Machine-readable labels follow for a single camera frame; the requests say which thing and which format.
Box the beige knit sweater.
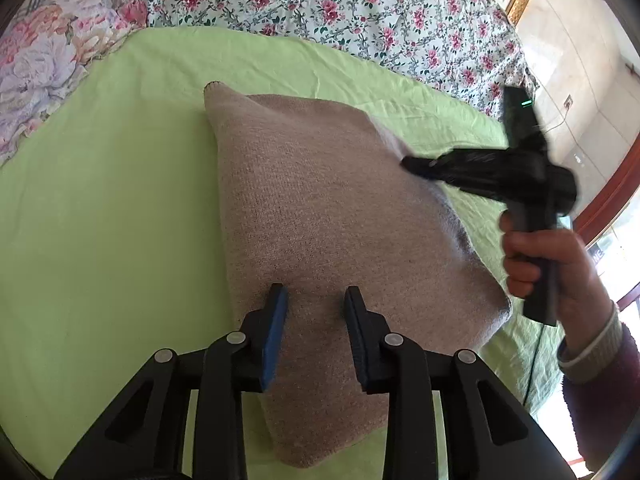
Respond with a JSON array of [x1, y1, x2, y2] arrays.
[[204, 82, 511, 467]]

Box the purple sleeved right forearm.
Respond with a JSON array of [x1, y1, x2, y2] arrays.
[[556, 309, 639, 471]]

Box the person's right hand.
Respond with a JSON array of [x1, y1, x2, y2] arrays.
[[499, 211, 614, 356]]

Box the rose floral white quilt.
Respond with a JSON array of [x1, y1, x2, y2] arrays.
[[94, 0, 539, 118]]

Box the light green bed sheet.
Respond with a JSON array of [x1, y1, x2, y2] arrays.
[[0, 25, 569, 480]]

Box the purple pink floral pillow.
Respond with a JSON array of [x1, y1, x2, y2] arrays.
[[1, 0, 146, 162]]

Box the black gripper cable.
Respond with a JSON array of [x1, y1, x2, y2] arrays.
[[520, 323, 549, 409]]

